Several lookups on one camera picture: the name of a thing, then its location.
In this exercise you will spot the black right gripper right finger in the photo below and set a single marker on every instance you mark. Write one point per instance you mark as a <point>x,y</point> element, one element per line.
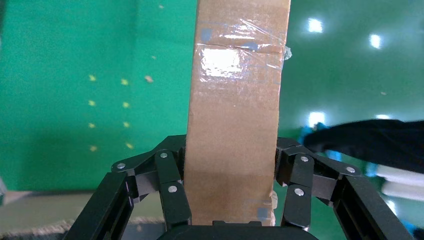
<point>298,198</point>

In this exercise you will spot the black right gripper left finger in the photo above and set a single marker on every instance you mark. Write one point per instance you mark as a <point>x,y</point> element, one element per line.
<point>174,198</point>

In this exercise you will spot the small taped cardboard box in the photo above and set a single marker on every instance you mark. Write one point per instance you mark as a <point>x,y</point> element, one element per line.
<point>232,132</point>

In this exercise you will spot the blue shoe cover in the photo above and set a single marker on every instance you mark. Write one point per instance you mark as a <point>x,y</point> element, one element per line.
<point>333,155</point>

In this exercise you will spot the person in black trousers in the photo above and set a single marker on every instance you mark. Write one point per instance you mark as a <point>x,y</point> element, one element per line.
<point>381,142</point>

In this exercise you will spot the large green table cloth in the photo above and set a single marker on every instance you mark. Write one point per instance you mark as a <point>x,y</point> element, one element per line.
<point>66,49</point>

